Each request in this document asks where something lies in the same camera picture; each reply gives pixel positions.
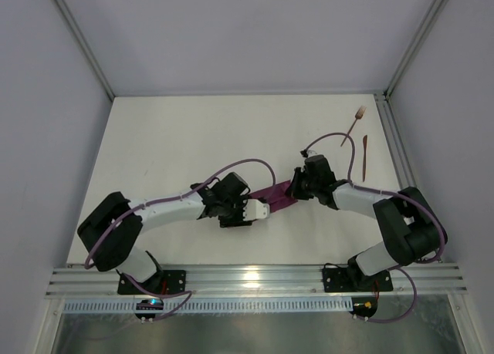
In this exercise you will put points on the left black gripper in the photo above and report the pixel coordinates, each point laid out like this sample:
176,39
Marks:
235,218

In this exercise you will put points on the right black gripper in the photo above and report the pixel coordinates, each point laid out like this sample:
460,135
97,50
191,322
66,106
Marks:
297,187

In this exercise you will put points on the purple satin napkin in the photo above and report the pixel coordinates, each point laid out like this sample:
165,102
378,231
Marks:
276,197

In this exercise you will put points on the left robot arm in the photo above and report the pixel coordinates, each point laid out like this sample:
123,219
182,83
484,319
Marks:
110,232

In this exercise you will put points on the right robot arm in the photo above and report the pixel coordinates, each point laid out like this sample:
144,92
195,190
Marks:
343,195

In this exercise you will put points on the left controller board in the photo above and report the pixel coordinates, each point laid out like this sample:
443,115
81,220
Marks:
148,309

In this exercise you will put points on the controller board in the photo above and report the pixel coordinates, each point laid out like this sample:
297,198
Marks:
148,309
363,309

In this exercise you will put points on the right controller board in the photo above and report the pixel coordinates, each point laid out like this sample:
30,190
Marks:
363,309

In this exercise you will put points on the right side aluminium rail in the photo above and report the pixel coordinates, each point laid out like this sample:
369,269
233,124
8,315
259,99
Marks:
401,153

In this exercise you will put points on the aluminium rail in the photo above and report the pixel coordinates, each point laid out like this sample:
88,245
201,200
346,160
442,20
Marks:
218,281
401,153

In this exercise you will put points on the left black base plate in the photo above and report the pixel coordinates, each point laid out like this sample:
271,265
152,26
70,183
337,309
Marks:
167,282

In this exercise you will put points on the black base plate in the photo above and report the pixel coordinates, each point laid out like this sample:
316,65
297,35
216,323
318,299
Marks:
339,278
167,282

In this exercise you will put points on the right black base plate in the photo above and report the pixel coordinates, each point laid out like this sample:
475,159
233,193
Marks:
339,278

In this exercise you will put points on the slotted grey cable duct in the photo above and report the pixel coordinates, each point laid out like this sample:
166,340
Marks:
198,305

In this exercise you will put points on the aluminium front rail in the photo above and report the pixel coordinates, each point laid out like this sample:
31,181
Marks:
218,281

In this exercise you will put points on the right aluminium frame post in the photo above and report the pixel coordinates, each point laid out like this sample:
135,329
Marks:
417,41

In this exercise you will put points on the aluminium frame post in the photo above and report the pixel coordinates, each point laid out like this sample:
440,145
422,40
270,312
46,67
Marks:
83,45
417,41

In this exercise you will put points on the left aluminium frame post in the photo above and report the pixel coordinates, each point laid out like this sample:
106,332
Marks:
83,45

